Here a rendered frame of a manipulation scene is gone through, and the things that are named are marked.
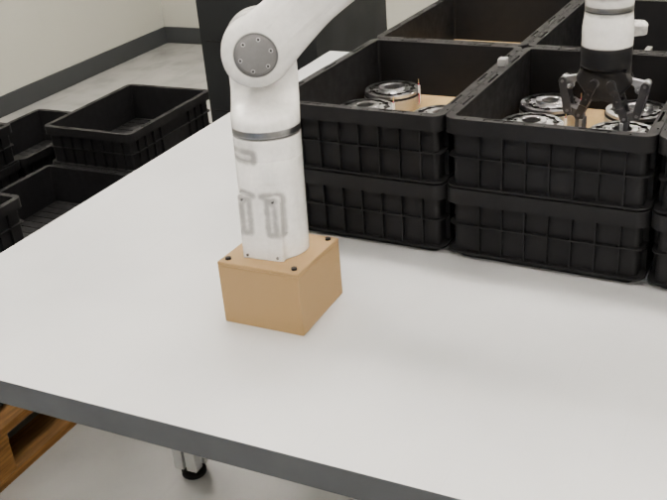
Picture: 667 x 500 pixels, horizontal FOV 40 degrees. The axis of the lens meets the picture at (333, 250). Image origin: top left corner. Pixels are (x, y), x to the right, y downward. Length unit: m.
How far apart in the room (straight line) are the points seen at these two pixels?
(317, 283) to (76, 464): 1.14
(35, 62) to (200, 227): 3.58
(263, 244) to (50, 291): 0.40
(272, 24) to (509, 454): 0.58
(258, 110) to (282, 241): 0.18
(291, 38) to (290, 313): 0.37
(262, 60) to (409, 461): 0.51
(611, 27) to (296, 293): 0.60
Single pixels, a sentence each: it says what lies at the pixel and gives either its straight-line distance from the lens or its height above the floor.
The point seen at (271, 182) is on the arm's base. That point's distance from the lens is 1.22.
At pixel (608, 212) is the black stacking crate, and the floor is 0.81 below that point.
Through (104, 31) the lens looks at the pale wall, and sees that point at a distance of 5.55.
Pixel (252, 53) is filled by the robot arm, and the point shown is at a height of 1.08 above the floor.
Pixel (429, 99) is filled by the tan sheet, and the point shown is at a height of 0.83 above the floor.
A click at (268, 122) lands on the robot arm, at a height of 0.99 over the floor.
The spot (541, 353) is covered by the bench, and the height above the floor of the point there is 0.70.
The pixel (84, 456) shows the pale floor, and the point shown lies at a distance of 2.30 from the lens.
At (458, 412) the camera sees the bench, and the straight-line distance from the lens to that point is 1.11.
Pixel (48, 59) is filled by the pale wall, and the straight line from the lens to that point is 5.20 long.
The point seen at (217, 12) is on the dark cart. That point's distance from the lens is 3.24.
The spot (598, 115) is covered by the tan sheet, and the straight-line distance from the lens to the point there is 1.66.
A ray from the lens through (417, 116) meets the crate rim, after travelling 1.37.
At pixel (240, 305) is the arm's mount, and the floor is 0.73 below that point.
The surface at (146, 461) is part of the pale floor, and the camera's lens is 2.24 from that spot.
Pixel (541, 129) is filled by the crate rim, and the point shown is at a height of 0.93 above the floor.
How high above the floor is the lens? 1.37
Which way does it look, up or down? 27 degrees down
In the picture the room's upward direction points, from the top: 5 degrees counter-clockwise
